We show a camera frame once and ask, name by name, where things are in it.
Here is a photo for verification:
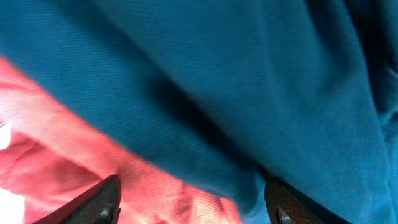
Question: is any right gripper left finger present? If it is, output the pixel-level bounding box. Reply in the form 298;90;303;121
34;175;121;224

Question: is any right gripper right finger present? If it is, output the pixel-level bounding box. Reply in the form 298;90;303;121
264;178;349;224

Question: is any blue polo shirt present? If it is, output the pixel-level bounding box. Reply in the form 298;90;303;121
1;1;397;223

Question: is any red printed t-shirt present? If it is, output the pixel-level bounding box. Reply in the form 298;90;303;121
1;59;241;224

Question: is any white shirt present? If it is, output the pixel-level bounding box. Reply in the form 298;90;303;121
1;123;25;224

